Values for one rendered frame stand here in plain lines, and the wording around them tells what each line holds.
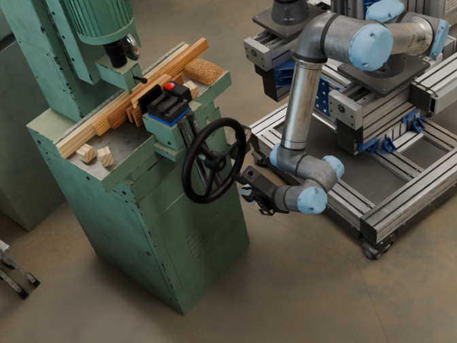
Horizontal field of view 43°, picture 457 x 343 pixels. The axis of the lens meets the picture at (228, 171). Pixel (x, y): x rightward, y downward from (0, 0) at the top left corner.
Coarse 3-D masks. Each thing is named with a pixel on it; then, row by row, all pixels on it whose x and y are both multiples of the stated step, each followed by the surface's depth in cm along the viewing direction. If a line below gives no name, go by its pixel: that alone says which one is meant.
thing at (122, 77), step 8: (104, 56) 187; (96, 64) 186; (104, 64) 184; (128, 64) 182; (136, 64) 182; (104, 72) 186; (112, 72) 182; (120, 72) 180; (128, 72) 180; (136, 72) 183; (112, 80) 186; (120, 80) 182; (128, 80) 182; (136, 80) 184; (128, 88) 183
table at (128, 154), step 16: (192, 80) 199; (224, 80) 200; (208, 96) 197; (112, 128) 189; (128, 128) 187; (144, 128) 186; (96, 144) 184; (112, 144) 183; (128, 144) 182; (144, 144) 181; (160, 144) 184; (64, 160) 183; (80, 160) 180; (96, 160) 179; (128, 160) 178; (144, 160) 184; (176, 160) 181; (80, 176) 183; (96, 176) 174; (112, 176) 176
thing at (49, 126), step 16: (48, 112) 217; (32, 128) 212; (48, 128) 211; (64, 128) 209; (48, 144) 211; (160, 160) 190; (144, 176) 187; (160, 176) 193; (128, 192) 188; (144, 192) 190
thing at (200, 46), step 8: (200, 40) 209; (192, 48) 206; (200, 48) 208; (184, 56) 203; (192, 56) 207; (176, 64) 202; (184, 64) 205; (160, 72) 199; (168, 72) 200; (176, 72) 203; (120, 104) 190; (104, 120) 186; (96, 128) 185; (104, 128) 187
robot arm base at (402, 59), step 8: (392, 56) 192; (400, 56) 194; (384, 64) 194; (392, 64) 194; (400, 64) 195; (368, 72) 198; (376, 72) 196; (384, 72) 195; (392, 72) 195; (400, 72) 197
